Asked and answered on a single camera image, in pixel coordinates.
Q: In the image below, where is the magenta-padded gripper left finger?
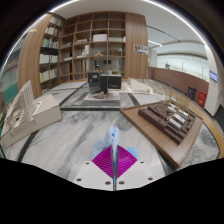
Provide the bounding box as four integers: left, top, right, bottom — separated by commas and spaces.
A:
72, 144, 116, 192

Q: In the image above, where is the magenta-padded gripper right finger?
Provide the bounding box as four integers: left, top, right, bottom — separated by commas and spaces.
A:
115, 145, 157, 192

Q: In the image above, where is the light blue printed towel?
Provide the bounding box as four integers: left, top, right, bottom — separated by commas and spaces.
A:
90, 125, 139, 187

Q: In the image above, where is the wooden model base board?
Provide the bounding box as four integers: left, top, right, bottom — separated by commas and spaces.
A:
119, 99, 204, 170

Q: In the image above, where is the white architectural model on base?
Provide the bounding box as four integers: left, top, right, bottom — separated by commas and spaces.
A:
0, 79, 64, 149

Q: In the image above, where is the thin wooden stick model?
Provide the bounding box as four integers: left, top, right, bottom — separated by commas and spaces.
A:
159, 83, 192, 111

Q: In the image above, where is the small white architectural model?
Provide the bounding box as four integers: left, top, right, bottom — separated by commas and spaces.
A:
128, 78, 151, 94

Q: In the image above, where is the black box display model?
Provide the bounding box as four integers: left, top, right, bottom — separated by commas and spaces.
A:
87, 70, 123, 95

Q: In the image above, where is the dark bin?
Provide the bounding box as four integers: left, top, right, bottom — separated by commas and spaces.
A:
187, 85, 198, 101

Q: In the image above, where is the red cabinet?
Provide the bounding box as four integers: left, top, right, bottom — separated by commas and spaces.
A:
197, 90, 208, 108

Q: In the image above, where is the bookshelf with teal books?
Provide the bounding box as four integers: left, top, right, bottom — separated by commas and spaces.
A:
0, 43, 21, 113

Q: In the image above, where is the wooden bookshelf with books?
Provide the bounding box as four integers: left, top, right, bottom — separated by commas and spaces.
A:
38, 14, 66, 94

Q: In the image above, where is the wooden cubby shelf unit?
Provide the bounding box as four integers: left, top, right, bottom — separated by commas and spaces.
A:
59, 11, 128, 83

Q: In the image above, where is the wall screen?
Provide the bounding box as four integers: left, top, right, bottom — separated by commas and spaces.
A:
209, 69, 219, 83

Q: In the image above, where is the wall poster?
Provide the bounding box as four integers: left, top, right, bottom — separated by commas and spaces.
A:
133, 43, 149, 55

